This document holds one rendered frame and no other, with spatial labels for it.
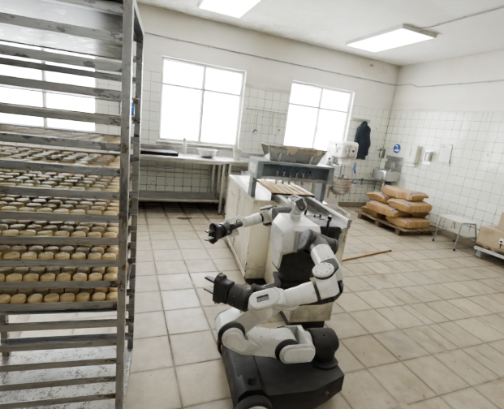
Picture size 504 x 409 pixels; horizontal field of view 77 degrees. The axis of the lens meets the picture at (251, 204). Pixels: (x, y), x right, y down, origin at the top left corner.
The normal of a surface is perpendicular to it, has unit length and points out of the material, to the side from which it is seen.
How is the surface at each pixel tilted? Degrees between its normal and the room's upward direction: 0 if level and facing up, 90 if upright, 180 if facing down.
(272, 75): 90
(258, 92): 90
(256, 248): 90
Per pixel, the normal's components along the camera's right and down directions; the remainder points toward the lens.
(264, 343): 0.25, 0.25
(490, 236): -0.90, -0.02
